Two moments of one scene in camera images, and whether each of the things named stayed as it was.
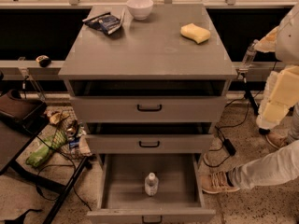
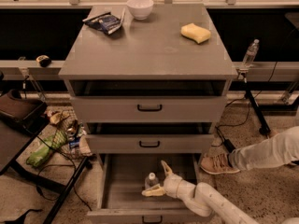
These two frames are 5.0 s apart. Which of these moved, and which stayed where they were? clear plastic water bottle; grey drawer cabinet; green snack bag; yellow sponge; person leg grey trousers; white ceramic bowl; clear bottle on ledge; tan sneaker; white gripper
Moved: person leg grey trousers; tan sneaker; white gripper
Stayed: green snack bag; clear bottle on ledge; grey drawer cabinet; white ceramic bowl; clear plastic water bottle; yellow sponge
